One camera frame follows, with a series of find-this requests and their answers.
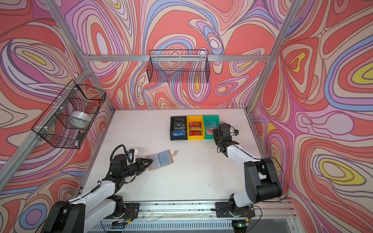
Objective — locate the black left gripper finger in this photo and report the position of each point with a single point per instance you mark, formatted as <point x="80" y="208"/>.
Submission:
<point x="144" y="162"/>
<point x="141" y="168"/>

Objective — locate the black plastic storage bin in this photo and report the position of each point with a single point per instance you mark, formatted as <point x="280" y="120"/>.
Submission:
<point x="178" y="128"/>

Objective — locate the wall wire basket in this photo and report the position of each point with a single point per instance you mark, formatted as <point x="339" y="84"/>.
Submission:
<point x="55" y="129"/>
<point x="178" y="66"/>

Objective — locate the tan leather card holder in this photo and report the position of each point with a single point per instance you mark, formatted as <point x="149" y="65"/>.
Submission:
<point x="161" y="159"/>

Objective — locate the back wall wire basket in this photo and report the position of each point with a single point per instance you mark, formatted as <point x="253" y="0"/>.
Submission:
<point x="178" y="66"/>

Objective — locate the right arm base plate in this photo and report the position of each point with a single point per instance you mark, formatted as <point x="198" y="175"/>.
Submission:
<point x="228" y="209"/>

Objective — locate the yellow plastic storage bin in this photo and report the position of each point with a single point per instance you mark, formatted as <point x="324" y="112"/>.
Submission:
<point x="195" y="128"/>

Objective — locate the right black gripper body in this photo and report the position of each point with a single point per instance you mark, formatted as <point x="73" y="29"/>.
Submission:
<point x="218" y="139"/>

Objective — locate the green plastic storage bin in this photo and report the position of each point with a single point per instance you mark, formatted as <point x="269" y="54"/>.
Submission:
<point x="210" y="122"/>

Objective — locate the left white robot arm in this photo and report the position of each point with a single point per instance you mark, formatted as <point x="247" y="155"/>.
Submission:
<point x="87" y="210"/>

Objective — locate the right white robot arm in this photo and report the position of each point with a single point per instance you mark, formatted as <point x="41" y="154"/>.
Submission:
<point x="261" y="181"/>

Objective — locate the left wall wire basket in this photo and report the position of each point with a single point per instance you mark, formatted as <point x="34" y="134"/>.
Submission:
<point x="55" y="129"/>

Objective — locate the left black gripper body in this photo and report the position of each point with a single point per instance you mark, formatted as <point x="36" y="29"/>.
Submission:
<point x="131" y="170"/>

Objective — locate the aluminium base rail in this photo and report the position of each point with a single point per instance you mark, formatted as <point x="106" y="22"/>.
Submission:
<point x="197" y="217"/>

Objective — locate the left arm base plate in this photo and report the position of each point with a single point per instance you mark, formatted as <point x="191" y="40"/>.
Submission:
<point x="125" y="211"/>

